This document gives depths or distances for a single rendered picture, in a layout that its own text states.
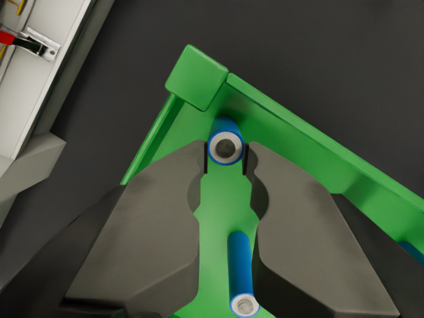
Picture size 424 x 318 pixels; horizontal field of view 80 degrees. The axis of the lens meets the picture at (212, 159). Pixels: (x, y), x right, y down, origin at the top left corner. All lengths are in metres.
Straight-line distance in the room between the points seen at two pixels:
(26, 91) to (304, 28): 0.46
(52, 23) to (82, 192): 0.35
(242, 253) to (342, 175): 0.09
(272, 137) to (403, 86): 0.44
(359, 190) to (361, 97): 0.37
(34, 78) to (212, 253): 0.34
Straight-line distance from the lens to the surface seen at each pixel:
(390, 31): 0.59
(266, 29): 0.52
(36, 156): 0.54
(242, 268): 0.18
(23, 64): 0.44
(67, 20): 0.42
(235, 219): 0.21
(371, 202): 0.23
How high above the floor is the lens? 0.50
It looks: 74 degrees down
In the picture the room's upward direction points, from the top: 173 degrees counter-clockwise
